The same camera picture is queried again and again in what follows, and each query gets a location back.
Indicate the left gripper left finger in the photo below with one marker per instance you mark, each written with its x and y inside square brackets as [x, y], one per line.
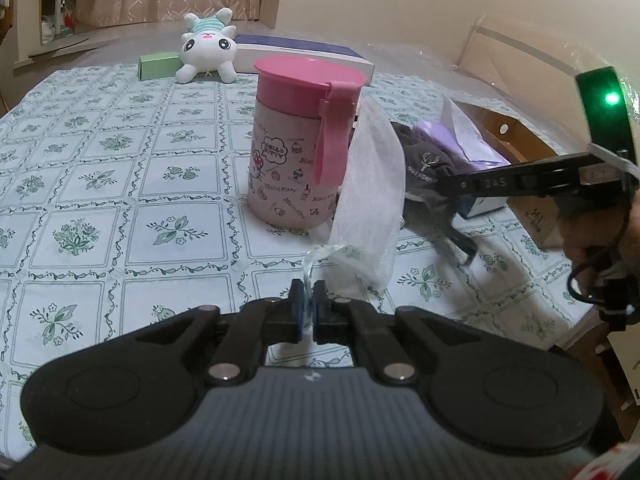
[243, 338]

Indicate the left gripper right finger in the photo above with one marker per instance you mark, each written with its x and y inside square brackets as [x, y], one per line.
[366, 332]

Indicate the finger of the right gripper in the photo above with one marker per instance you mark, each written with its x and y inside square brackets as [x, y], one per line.
[563, 162]
[484, 184]

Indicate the dark grey sock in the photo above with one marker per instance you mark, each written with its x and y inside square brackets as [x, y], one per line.
[426, 165]

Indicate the person right hand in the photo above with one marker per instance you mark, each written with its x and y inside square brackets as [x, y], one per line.
[599, 228]

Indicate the brown cardboard box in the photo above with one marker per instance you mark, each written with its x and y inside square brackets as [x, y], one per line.
[516, 143]

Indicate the purple tissue pack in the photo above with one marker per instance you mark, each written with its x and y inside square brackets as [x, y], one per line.
[455, 134]

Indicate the plastic wrapped headboard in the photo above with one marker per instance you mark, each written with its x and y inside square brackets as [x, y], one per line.
[534, 69]

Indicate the floral tablecloth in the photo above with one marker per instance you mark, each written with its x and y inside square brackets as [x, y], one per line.
[122, 204]

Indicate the pink lidded cup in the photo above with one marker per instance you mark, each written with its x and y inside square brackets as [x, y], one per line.
[303, 117]

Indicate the blue white flat box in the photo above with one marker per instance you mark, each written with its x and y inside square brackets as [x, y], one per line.
[252, 48]

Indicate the small green box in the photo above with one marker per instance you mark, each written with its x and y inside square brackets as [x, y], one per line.
[158, 65]

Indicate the white bunny plush toy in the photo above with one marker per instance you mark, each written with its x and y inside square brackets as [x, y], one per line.
[208, 46]

